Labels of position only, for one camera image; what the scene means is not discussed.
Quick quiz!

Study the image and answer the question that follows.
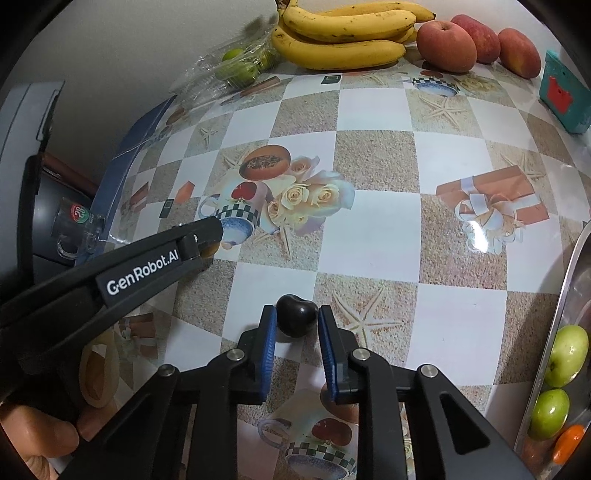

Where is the red apple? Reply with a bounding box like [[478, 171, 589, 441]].
[[450, 14, 502, 64], [497, 28, 542, 79], [416, 21, 477, 75]]

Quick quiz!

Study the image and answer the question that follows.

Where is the mandarin orange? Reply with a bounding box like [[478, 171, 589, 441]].
[[551, 425, 587, 464]]

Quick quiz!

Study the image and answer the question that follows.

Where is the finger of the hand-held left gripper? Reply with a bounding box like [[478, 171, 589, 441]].
[[182, 256, 215, 280], [178, 215, 225, 260]]

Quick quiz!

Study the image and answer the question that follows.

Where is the person's left hand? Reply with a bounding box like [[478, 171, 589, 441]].
[[0, 401, 114, 478]]

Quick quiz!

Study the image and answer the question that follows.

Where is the round steel plate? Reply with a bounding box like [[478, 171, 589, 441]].
[[513, 219, 591, 480]]

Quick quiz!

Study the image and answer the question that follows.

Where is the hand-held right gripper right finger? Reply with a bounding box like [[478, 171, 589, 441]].
[[316, 305, 536, 480]]

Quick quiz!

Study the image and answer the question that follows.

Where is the dark cherry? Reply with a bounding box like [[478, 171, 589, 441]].
[[276, 293, 319, 337]]

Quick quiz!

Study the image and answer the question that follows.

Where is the large green jujube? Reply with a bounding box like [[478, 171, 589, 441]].
[[544, 324, 589, 388]]

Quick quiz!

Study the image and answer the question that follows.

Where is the yellow banana bunch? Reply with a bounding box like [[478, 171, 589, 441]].
[[271, 0, 437, 71]]

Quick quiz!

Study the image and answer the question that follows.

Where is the clear pack of green jujubes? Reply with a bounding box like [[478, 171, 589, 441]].
[[168, 14, 282, 109]]

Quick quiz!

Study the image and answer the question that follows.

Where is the grey rice cooker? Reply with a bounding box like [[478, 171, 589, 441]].
[[0, 80, 100, 278]]

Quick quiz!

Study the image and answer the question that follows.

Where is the teal plastic box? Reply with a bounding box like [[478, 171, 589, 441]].
[[539, 50, 591, 134]]

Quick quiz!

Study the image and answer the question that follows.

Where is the small green jujube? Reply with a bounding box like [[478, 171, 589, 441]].
[[527, 388, 571, 440]]

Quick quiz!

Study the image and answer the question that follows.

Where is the clear glass mug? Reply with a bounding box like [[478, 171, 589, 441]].
[[53, 196, 109, 259]]

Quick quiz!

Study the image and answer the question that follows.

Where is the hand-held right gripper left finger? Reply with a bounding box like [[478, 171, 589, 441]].
[[58, 304, 279, 480]]

